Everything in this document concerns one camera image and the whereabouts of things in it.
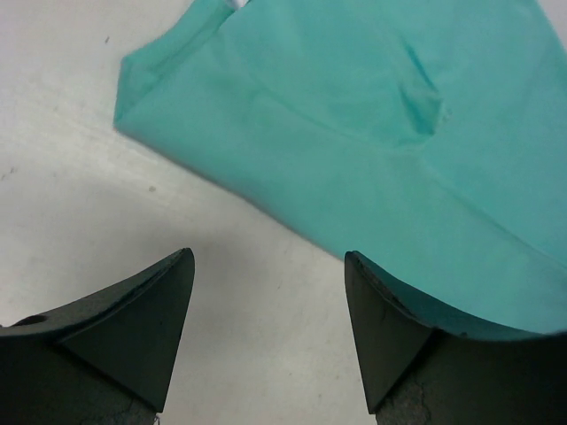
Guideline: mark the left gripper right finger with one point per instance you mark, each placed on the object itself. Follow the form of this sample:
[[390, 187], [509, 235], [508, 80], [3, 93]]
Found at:
[[424, 362]]

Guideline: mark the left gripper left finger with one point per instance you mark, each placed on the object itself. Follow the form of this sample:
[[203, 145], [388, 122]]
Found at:
[[107, 358]]

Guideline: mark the teal t shirt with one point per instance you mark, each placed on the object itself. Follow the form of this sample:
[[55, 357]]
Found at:
[[428, 135]]

